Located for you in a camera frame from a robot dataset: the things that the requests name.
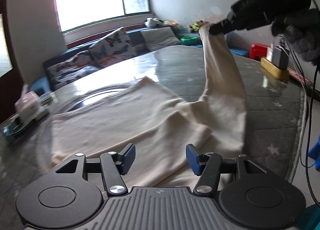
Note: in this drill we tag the colourful soft toy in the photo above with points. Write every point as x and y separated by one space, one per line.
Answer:
170 23

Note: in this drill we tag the white box with pink lid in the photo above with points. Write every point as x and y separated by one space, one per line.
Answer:
27 106

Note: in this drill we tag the blue plastic stool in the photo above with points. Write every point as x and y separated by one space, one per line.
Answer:
315 151

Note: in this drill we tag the window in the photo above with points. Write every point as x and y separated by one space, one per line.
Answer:
100 2

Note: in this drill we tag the dark blue sofa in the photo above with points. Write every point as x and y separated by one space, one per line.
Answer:
135 37

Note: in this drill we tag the grey charger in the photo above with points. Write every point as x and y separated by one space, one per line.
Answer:
280 57

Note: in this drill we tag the person's right forearm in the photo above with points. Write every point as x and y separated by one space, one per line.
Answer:
300 34

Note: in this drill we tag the round black induction cooktop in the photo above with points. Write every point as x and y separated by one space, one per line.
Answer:
96 97

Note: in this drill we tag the green packets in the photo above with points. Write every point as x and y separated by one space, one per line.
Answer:
47 98

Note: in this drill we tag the green bowl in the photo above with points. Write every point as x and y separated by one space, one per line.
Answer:
188 40

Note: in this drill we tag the wooden block holder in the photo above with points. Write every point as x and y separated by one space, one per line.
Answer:
273 69

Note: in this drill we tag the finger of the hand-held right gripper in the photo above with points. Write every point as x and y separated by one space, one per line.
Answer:
217 27

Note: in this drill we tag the large butterfly print pillow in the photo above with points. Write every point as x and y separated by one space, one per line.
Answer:
112 47

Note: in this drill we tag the black and white plush toy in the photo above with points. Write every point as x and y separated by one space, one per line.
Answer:
152 22

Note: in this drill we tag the cream fleece garment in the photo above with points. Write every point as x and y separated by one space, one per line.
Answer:
125 120

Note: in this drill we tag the grey pillow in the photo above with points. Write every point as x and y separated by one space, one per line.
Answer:
160 38

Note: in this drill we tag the red plastic stool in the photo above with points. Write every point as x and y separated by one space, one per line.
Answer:
258 51

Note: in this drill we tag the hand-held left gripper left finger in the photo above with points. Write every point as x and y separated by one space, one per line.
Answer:
128 160

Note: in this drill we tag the green and brown plush toys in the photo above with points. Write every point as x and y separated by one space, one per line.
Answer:
197 26

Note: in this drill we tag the teal object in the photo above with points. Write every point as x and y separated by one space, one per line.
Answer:
313 218

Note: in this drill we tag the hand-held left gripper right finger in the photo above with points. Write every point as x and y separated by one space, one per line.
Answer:
193 161

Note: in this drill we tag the dark wooden door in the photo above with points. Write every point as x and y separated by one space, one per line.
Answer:
7 95

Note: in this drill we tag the teal smartwatch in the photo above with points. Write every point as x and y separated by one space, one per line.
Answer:
15 131

